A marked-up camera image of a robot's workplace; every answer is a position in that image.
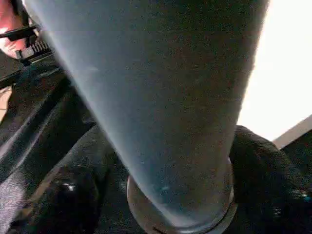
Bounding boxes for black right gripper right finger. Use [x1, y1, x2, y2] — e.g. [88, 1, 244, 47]
[229, 125, 312, 234]

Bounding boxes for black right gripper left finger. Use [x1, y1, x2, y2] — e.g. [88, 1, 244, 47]
[9, 124, 129, 234]

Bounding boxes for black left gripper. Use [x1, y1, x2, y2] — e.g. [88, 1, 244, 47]
[0, 21, 61, 90]

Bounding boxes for white plastic table leg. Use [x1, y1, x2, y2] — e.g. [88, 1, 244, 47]
[23, 0, 271, 231]

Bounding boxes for black mat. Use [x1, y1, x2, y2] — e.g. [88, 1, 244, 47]
[0, 56, 312, 234]

